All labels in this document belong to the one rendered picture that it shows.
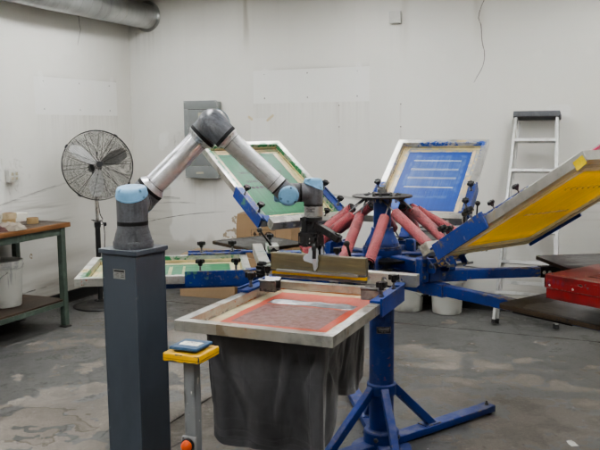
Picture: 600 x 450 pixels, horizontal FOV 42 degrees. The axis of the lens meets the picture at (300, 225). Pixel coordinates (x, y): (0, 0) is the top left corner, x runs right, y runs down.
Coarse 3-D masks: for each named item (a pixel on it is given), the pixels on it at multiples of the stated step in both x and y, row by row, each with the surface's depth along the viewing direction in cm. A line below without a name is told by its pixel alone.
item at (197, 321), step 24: (288, 288) 331; (312, 288) 327; (336, 288) 323; (360, 288) 318; (192, 312) 277; (216, 312) 286; (360, 312) 274; (240, 336) 257; (264, 336) 253; (288, 336) 250; (312, 336) 246; (336, 336) 246
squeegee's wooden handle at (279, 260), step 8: (272, 256) 315; (280, 256) 314; (288, 256) 312; (296, 256) 311; (320, 256) 307; (328, 256) 306; (336, 256) 304; (344, 256) 304; (352, 256) 304; (272, 264) 315; (280, 264) 314; (288, 264) 313; (296, 264) 311; (304, 264) 310; (320, 264) 307; (328, 264) 306; (336, 264) 304; (344, 264) 303; (352, 264) 302; (360, 264) 300; (336, 272) 305; (344, 272) 303; (352, 272) 302; (360, 272) 301
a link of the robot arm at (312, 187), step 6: (306, 180) 303; (312, 180) 302; (318, 180) 303; (306, 186) 303; (312, 186) 302; (318, 186) 303; (306, 192) 302; (312, 192) 303; (318, 192) 303; (306, 198) 304; (312, 198) 303; (318, 198) 303; (306, 204) 304; (312, 204) 303; (318, 204) 304
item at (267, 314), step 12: (264, 300) 312; (300, 300) 311; (312, 300) 311; (240, 312) 291; (252, 312) 291; (264, 312) 290; (276, 312) 290; (288, 312) 290; (252, 324) 273; (264, 324) 273
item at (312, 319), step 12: (324, 300) 311; (336, 300) 310; (348, 300) 310; (360, 300) 310; (300, 312) 290; (312, 312) 290; (324, 312) 290; (336, 312) 289; (348, 312) 289; (276, 324) 273; (288, 324) 273; (300, 324) 273; (312, 324) 273; (324, 324) 272; (336, 324) 272
